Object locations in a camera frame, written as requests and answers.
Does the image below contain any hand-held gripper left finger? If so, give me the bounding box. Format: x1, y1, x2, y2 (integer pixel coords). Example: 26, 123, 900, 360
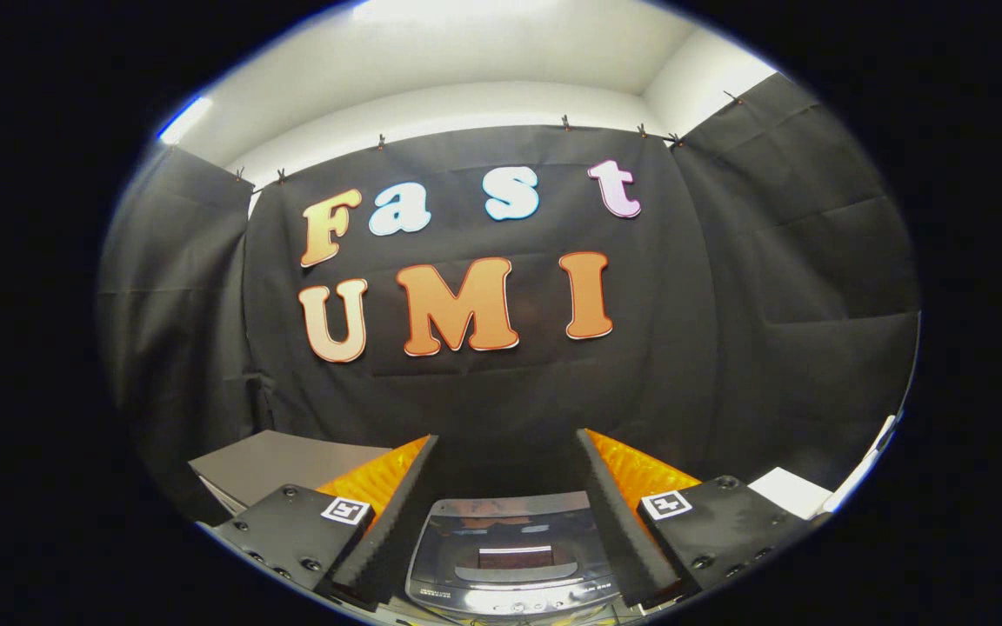
210, 433, 441, 609

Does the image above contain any dark washing machine lid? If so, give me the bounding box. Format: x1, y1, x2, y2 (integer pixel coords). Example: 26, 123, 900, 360
418, 493, 611, 594

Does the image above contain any row of cloth clips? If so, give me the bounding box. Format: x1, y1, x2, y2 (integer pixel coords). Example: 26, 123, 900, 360
236, 90, 745, 188

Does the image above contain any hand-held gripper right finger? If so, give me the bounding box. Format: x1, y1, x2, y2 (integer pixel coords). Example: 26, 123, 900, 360
575, 428, 832, 609

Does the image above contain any dark grey washing machine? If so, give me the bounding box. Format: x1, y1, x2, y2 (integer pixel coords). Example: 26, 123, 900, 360
404, 491, 625, 623

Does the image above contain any white flat panel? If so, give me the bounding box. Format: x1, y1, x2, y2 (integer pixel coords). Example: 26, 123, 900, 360
749, 413, 902, 521

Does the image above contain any grey cabinet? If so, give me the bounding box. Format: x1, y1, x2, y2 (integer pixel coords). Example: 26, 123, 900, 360
188, 429, 393, 518

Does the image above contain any black backdrop cloth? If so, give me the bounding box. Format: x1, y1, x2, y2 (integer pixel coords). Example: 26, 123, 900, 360
97, 74, 919, 523

